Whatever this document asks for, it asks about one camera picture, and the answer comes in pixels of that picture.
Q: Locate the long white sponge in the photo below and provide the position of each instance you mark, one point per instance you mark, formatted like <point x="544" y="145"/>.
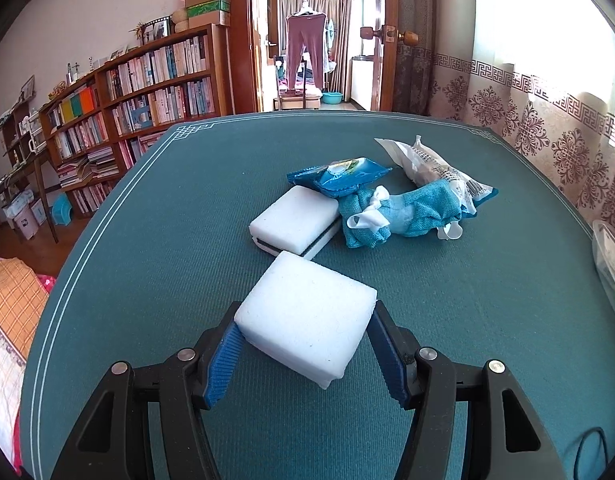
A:
<point x="292" y="222"/>

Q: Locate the small white sponge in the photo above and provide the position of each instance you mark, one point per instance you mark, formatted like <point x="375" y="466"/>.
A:
<point x="307" y="320"/>

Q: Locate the teal table mat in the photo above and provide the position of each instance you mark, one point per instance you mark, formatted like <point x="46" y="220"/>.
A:
<point x="162" y="260"/>

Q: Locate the wooden door frame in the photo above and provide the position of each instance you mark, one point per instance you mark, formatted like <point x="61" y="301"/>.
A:
<point x="247" y="35"/>

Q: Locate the hanging mauve pants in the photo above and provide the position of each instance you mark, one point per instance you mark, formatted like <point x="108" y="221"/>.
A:
<point x="305" y="45"/>

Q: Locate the wooden bench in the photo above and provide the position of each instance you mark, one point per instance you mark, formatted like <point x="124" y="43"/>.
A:
<point x="295" y="100"/>

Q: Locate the green cardboard box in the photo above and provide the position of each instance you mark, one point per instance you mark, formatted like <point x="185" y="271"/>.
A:
<point x="207" y="6"/>

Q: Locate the blue hand towel white bow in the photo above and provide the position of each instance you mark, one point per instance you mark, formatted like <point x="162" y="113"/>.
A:
<point x="407" y="210"/>

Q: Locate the clear plastic packet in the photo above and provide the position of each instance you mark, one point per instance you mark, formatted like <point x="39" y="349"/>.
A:
<point x="432" y="165"/>

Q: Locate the blue biscuit packet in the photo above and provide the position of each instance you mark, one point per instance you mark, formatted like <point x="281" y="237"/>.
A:
<point x="337" y="175"/>

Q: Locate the wooden door with knob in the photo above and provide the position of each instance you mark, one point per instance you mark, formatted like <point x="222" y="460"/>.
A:
<point x="387" y="35"/>

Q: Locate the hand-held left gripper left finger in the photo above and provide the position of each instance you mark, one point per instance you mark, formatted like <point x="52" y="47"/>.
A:
<point x="225" y="360"/>

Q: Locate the blue wash basin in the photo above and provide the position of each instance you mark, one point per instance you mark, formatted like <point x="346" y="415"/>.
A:
<point x="331" y="97"/>

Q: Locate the wooden bookshelf with books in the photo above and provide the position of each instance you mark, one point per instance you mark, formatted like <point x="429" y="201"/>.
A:
<point x="137" y="100"/>

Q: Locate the wooden side desk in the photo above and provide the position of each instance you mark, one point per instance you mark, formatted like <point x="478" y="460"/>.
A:
<point x="32" y="170"/>

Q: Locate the clear plastic bowl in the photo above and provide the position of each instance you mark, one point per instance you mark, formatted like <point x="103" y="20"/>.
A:
<point x="610" y="260"/>

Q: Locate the white storage boxes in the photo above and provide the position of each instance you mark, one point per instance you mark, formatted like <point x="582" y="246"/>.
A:
<point x="24" y="215"/>

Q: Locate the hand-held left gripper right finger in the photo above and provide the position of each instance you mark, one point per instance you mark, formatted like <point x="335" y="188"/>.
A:
<point x="390" y="355"/>

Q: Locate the dark brown curtain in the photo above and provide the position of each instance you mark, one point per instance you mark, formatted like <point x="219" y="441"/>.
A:
<point x="412" y="75"/>

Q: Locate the orange plaid blanket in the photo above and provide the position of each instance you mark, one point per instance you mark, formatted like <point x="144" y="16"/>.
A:
<point x="9" y="300"/>

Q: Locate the patterned white curtain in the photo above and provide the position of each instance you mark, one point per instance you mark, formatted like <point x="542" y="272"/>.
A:
<point x="537" y="120"/>

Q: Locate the blue plastic stool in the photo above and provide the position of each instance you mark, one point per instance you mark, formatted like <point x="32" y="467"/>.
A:
<point x="62" y="212"/>

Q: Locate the brown cardboard box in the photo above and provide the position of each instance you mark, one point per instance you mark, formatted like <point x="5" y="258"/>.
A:
<point x="207" y="20"/>

